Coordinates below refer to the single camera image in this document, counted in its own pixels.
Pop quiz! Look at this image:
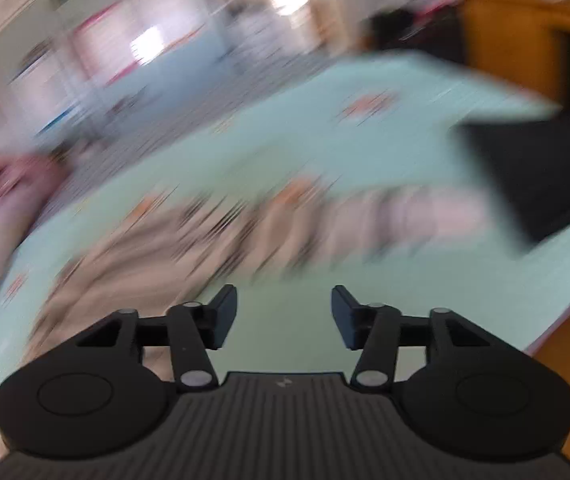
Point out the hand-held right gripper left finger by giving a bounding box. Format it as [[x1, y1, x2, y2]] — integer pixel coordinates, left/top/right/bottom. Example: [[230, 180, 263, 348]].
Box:
[[75, 284, 239, 394]]

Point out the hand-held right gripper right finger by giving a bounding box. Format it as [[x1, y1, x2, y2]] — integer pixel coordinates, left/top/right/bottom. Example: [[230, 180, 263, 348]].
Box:
[[331, 284, 497, 392]]

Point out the cream black striped sweater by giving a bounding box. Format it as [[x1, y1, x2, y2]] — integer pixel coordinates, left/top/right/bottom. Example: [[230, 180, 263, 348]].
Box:
[[30, 177, 493, 363]]

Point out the mint bee print bedspread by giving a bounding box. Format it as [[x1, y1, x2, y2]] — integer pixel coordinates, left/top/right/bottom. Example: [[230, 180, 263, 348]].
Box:
[[0, 52, 570, 391]]

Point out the dark cloth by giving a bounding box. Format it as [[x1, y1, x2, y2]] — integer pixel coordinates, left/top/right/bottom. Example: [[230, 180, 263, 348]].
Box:
[[456, 109, 570, 257]]

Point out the sliding door wardrobe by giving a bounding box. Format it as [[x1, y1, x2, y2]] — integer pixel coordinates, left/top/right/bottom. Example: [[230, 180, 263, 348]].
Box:
[[0, 0, 316, 153]]

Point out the wooden desk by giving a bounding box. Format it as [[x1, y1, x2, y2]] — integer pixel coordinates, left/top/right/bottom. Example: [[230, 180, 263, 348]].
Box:
[[458, 0, 570, 111]]

